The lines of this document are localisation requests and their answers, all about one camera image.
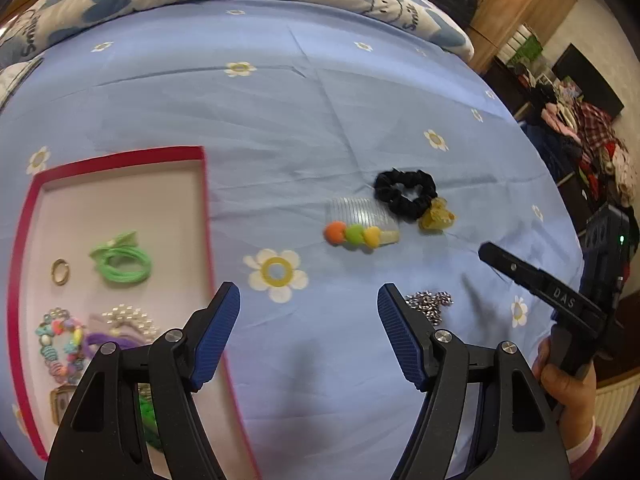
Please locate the person's right hand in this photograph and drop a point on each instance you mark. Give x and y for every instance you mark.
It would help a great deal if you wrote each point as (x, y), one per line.
(570, 400)

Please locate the black flat screen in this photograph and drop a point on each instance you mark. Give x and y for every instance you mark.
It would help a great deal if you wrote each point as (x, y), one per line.
(590, 80)

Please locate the white ribbed radiator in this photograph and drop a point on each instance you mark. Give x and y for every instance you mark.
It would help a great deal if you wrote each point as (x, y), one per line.
(617, 405)

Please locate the clear comb with pompoms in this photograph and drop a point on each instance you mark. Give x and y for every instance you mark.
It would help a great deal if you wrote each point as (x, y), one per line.
(355, 233)

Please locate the pile of clothes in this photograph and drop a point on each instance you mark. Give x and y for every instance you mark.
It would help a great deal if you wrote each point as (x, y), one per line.
(600, 145)

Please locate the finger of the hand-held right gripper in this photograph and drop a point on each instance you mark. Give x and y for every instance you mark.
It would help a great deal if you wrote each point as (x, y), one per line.
(525, 275)

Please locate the blue floral bedsheet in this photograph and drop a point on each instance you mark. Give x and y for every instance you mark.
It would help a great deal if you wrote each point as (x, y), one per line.
(300, 110)

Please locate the striped grey pillow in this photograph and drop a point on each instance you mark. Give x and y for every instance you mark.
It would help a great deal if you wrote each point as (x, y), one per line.
(15, 77)

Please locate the black scrunchie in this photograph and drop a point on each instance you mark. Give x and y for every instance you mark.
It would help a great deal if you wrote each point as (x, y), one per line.
(407, 205)

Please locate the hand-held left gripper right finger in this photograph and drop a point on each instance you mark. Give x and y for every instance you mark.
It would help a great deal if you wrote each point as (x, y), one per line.
(400, 335)

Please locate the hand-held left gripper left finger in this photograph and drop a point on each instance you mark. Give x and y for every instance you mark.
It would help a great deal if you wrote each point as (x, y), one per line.
(215, 335)

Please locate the yellow hair claw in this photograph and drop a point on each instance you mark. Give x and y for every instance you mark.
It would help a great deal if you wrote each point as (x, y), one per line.
(435, 220)

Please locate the wooden wardrobe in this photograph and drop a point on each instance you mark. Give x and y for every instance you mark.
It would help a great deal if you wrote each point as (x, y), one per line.
(525, 5)

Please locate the red shallow tray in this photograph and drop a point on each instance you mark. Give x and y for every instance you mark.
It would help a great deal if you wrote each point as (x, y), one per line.
(150, 195)

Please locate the person's right forearm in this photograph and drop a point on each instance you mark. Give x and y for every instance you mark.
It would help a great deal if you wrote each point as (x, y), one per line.
(585, 455)

